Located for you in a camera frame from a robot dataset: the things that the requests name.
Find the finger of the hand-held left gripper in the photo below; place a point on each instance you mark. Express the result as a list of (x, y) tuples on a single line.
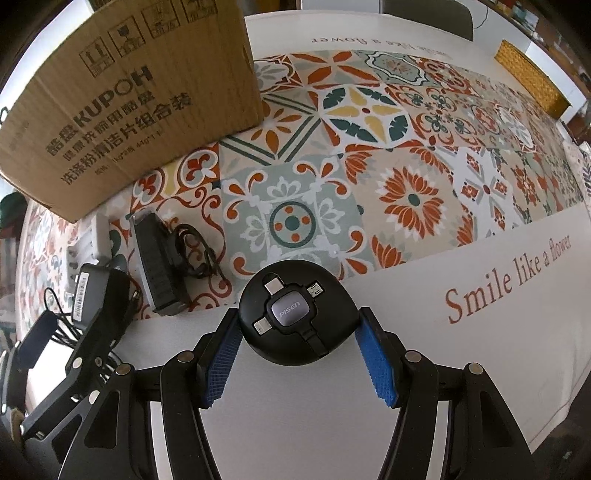
[(87, 369), (39, 333)]

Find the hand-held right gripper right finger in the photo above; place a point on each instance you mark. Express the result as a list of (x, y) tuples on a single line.
[(378, 364)]

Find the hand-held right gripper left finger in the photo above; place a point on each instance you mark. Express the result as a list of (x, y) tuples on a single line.
[(221, 364)]

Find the brown cardboard box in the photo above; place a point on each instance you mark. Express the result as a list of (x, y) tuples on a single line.
[(115, 115)]

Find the white battery charger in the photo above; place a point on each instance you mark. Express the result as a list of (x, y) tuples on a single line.
[(94, 240)]

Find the black small adapter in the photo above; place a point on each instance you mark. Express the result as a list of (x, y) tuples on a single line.
[(159, 267)]

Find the patterned table runner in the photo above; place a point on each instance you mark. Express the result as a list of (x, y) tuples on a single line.
[(369, 184)]

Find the woven tissue box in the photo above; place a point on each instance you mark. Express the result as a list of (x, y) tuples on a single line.
[(531, 76)]

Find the dark grey dining chair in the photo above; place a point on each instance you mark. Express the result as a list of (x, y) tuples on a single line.
[(429, 16)]

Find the white counter cabinet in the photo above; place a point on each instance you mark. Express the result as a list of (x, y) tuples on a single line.
[(521, 23)]

